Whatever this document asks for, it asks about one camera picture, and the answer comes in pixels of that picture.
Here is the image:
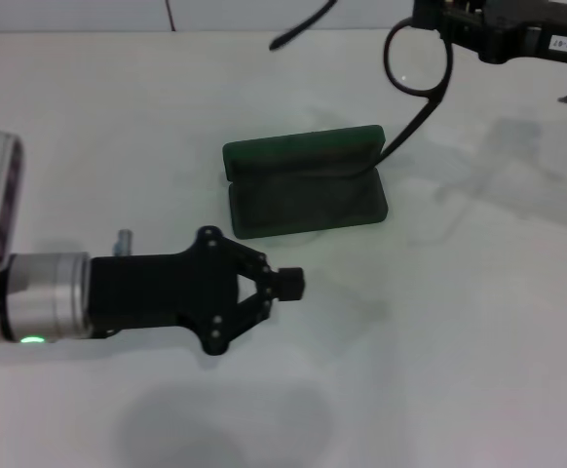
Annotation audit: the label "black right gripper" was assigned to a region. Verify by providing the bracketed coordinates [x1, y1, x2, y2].
[411, 0, 567, 67]

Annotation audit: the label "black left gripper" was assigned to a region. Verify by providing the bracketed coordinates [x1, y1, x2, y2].
[90, 225, 306, 357]

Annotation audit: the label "black glasses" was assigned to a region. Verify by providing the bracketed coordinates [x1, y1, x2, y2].
[269, 0, 455, 180]

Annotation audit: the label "green glasses case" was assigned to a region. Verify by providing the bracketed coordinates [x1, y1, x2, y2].
[222, 124, 390, 240]

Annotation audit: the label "left gripper cable with plugs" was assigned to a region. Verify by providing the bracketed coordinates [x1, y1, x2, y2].
[114, 228, 134, 255]

